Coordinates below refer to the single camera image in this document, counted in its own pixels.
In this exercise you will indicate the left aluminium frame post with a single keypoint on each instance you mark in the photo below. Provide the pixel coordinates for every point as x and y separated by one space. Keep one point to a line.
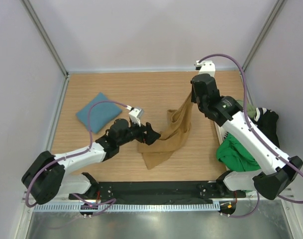
43 33

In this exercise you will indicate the white laundry tray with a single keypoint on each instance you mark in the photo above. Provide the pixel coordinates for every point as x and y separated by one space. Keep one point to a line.
220 132

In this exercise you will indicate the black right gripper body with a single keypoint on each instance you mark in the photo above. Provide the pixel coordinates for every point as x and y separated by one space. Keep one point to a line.
195 99

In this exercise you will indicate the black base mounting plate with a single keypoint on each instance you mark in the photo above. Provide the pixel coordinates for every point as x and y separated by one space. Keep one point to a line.
161 193

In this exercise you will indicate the right aluminium frame post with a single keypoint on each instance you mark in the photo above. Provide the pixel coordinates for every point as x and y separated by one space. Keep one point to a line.
269 22

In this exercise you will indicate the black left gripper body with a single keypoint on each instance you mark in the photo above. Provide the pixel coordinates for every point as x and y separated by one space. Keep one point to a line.
134 132

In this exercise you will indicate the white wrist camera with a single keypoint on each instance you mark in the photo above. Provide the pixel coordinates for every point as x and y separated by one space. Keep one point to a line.
135 115
205 67

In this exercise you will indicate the white slotted cable duct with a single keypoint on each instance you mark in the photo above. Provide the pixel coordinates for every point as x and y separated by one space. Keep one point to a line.
81 207

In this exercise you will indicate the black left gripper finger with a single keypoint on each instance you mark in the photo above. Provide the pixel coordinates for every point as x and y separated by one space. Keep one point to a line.
149 130
150 137

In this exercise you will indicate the black garment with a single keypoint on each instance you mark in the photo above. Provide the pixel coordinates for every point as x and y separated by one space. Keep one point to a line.
266 121

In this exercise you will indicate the tan garment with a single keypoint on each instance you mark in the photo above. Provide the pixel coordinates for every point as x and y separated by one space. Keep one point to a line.
172 138

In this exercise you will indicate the aluminium frame post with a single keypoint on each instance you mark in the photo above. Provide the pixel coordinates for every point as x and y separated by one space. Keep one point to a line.
269 22
43 33

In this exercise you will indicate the olive green garment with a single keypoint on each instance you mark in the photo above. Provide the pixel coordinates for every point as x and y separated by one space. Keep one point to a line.
250 109

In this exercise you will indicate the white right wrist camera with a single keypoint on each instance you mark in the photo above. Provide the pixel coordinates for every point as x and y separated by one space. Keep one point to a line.
205 67

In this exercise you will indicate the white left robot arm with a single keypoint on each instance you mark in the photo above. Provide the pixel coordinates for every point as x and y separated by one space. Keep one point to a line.
51 175

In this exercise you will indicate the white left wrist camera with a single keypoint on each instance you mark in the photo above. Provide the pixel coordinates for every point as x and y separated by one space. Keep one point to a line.
135 115

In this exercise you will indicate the blue tank top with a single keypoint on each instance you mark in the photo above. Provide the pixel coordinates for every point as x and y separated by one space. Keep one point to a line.
100 115

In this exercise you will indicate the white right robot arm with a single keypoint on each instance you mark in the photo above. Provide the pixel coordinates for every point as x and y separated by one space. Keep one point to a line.
277 169

